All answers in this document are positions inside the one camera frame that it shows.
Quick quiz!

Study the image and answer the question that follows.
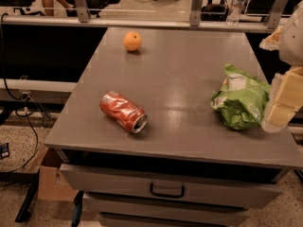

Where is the grey drawer cabinet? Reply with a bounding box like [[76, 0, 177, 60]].
[[45, 28, 303, 227]]

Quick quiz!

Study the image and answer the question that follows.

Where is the green rice chip bag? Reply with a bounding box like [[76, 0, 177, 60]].
[[210, 64, 271, 131]]

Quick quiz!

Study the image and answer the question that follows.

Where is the brown cardboard box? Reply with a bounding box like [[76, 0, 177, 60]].
[[30, 146, 78, 201]]

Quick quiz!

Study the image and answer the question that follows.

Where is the black drawer handle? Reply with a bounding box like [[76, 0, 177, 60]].
[[149, 183, 186, 199]]

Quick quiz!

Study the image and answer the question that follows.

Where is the orange fruit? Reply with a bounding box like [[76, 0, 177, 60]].
[[123, 31, 142, 52]]

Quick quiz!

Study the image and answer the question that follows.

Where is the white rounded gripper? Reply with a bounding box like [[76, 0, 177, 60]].
[[259, 1, 303, 132]]

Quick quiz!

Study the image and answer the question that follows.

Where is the metal railing frame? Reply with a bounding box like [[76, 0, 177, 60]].
[[0, 0, 288, 32]]

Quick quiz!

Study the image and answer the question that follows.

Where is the crushed red soda can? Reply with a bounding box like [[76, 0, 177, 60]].
[[99, 91, 148, 133]]

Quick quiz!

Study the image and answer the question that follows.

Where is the black bag on floor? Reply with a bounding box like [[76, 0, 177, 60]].
[[201, 0, 229, 22]]

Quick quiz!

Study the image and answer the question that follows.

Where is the black power cable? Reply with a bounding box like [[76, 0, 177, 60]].
[[0, 12, 40, 174]]

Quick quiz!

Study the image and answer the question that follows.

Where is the clear plastic water bottle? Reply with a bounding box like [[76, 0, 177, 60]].
[[226, 0, 247, 25]]

